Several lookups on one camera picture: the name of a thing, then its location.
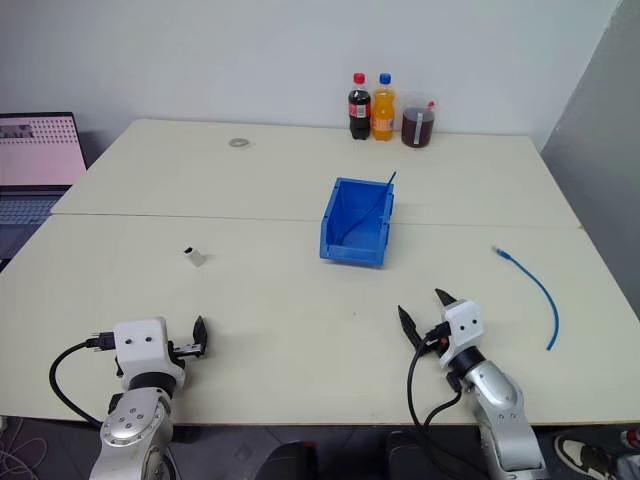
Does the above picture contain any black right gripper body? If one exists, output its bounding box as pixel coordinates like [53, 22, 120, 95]
[423, 322, 454, 362]

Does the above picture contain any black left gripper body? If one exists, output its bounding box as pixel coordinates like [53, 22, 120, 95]
[167, 339, 207, 362]

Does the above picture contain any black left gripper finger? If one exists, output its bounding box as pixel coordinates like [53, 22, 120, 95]
[192, 314, 209, 359]

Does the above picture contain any blue plastic storage bin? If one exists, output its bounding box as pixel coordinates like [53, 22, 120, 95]
[318, 176, 396, 269]

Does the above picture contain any clear jar of dark liquid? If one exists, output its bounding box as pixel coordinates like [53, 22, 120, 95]
[400, 91, 437, 149]

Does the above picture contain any black and white sneaker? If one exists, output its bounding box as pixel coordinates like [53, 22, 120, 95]
[553, 432, 620, 475]

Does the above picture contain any orange soda bottle blue cap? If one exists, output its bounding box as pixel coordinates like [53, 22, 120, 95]
[371, 72, 397, 143]

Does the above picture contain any cola bottle red cap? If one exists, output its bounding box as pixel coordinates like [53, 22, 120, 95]
[346, 72, 373, 141]

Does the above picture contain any open laptop computer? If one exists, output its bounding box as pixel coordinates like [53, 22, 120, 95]
[0, 111, 89, 274]

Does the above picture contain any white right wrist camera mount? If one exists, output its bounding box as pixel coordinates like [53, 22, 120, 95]
[439, 299, 485, 372]

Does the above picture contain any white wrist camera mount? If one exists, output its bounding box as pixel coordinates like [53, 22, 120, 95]
[113, 316, 182, 387]
[439, 299, 485, 372]

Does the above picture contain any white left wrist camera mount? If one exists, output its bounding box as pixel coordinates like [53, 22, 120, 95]
[113, 316, 182, 387]

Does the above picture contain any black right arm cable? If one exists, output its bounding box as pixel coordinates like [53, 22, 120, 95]
[406, 333, 464, 454]

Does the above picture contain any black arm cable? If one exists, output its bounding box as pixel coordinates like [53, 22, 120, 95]
[48, 330, 117, 427]
[406, 333, 464, 454]

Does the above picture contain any thin blue cable in bin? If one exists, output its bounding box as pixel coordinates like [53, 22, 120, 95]
[344, 169, 399, 241]

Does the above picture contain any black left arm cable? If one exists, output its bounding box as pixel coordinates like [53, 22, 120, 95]
[48, 330, 117, 427]

